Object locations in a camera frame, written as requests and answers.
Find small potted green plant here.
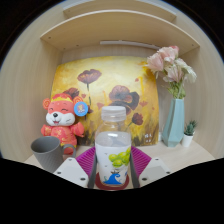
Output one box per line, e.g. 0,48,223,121
180,119,198,148

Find white light strip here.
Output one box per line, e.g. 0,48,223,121
99,40,161,51

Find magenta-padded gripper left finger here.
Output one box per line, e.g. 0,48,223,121
53,146,98,190

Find light wooden shelf board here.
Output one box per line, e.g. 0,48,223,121
63,0,178,23
39,9,201,53

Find clear printed drink bottle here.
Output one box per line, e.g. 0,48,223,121
94,105,133,188

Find pink artificial flowers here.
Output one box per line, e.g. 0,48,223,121
145,45,198,100

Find grey mug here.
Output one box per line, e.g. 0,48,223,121
30,135,77,174

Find red mouse plush toy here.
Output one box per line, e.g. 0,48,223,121
40,93,89,156

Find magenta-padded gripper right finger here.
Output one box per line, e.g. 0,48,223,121
129,145,172,190

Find yellow flower painting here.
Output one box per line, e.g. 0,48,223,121
50,55,160,148

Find teal faceted vase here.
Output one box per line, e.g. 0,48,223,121
161,97,186,148

